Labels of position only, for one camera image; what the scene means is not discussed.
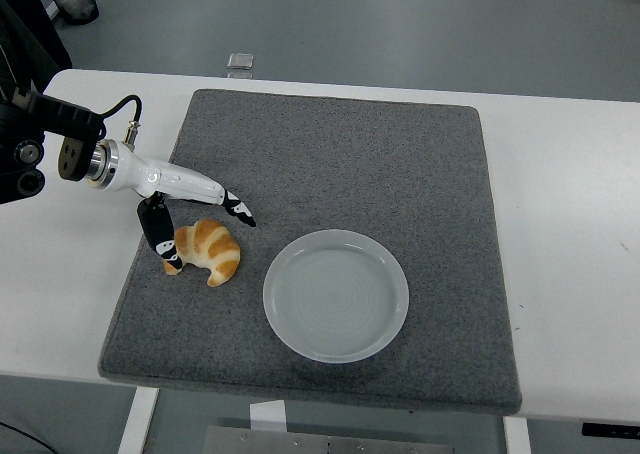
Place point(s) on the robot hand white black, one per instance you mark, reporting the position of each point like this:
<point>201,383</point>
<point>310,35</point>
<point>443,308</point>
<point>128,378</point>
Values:
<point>170,179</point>

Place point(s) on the golden croissant bread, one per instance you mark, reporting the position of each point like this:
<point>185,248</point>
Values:
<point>215,249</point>

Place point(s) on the pale grey round plate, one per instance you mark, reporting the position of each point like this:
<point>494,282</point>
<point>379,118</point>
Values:
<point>335,299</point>

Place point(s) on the silver floor socket cover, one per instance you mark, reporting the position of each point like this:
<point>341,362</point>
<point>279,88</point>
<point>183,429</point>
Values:
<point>241,60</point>

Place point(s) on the grey felt mat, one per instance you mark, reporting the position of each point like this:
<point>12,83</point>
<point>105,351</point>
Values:
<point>325,164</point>

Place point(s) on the person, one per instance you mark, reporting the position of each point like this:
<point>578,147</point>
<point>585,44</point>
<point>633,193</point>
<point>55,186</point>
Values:
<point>30,44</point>

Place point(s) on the white table leg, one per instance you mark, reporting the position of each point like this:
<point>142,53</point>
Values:
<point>137,424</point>
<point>517,436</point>

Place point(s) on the black table control panel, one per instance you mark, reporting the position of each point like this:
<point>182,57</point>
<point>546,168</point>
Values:
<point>610,429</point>

